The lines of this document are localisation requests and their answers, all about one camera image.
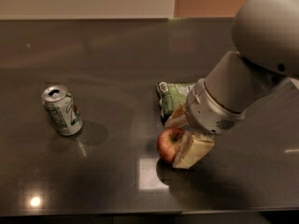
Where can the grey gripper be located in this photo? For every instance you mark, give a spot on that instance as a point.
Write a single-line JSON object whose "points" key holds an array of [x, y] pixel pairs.
{"points": [[207, 110]]}

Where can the green jalapeno chip bag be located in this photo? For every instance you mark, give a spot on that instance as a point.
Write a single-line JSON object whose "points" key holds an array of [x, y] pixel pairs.
{"points": [[171, 96]]}

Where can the red apple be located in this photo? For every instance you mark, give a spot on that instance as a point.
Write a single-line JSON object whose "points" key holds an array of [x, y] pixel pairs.
{"points": [[168, 144]]}

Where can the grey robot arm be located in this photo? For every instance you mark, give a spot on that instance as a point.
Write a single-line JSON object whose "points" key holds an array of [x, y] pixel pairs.
{"points": [[266, 37]]}

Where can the silver green soda can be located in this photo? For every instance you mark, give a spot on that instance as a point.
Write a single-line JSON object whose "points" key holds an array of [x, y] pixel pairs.
{"points": [[58, 101]]}

